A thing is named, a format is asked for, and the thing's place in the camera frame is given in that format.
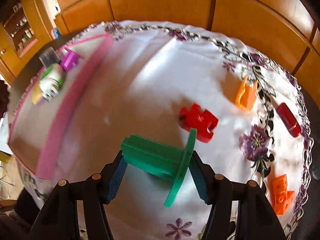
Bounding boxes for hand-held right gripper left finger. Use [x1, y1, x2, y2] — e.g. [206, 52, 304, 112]
[29, 150, 128, 240]

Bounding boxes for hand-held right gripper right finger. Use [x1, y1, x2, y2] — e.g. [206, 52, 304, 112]
[189, 152, 287, 240]

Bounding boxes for green plastic spool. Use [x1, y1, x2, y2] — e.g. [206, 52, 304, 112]
[121, 128, 198, 208]

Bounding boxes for red puzzle-shaped piece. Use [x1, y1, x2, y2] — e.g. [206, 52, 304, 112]
[179, 103, 219, 143]

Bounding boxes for orange cube blocks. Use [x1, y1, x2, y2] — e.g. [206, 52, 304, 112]
[271, 174, 295, 215]

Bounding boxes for pink-rimmed white tray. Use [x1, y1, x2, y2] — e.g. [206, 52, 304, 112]
[7, 34, 114, 179]

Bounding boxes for orange plastic clip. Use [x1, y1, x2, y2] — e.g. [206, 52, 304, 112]
[235, 75, 258, 112]

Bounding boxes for red glossy cylinder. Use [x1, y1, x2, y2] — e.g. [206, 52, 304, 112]
[277, 102, 302, 138]

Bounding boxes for white green plug-in device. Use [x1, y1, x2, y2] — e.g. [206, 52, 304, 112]
[39, 64, 66, 103]

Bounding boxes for purple plastic spool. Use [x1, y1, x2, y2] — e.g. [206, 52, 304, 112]
[60, 49, 83, 72]

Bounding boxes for grey translucent cup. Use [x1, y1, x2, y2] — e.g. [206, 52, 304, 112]
[39, 46, 62, 67]

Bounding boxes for white embroidered floral tablecloth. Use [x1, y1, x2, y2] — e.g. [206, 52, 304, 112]
[5, 20, 315, 240]

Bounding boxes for pink scalloped foam mat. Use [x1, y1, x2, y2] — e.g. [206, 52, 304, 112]
[17, 37, 38, 58]

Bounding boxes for wooden glass-door cabinet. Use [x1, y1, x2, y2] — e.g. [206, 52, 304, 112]
[0, 0, 58, 85]

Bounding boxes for group of small bottles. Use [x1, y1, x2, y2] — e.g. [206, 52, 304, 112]
[10, 2, 34, 46]

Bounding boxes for wooden panelled wardrobe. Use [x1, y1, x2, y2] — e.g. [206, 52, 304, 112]
[50, 0, 320, 90]

